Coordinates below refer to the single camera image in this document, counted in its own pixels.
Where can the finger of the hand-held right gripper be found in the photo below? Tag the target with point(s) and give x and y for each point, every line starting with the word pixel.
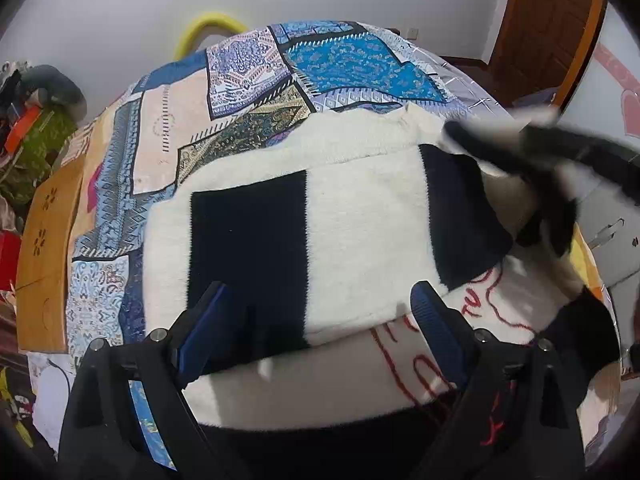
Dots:
pixel 500 152

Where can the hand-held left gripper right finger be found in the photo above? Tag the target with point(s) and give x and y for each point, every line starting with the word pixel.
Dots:
pixel 440 335

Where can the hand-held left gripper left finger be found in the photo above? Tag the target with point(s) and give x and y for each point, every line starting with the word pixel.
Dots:
pixel 207 332

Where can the white and black sweater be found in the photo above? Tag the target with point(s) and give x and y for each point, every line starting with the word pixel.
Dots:
pixel 360 220

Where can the pile of clothes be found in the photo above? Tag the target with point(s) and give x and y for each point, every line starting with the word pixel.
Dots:
pixel 20 85

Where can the white cabinet with pink hearts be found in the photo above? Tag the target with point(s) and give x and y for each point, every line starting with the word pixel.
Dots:
pixel 610 75

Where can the orange blanket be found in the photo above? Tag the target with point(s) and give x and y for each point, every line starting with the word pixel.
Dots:
pixel 595 270

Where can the brown wooden door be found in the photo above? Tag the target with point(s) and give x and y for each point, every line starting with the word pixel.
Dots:
pixel 545 25

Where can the patchwork printed blanket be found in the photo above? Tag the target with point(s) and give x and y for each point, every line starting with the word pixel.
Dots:
pixel 360 65

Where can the wooden board with flower cutouts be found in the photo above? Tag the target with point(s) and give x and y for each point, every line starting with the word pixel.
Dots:
pixel 45 260

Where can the red box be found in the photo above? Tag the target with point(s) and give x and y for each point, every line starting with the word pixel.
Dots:
pixel 9 260

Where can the orange box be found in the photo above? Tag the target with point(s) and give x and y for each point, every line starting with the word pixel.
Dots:
pixel 22 130

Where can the grey pillow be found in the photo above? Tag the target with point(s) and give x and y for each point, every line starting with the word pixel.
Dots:
pixel 55 85

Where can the yellow foam tube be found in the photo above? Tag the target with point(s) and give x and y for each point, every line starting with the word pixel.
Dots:
pixel 210 19

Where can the white wall socket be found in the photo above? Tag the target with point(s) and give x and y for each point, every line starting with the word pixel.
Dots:
pixel 412 33

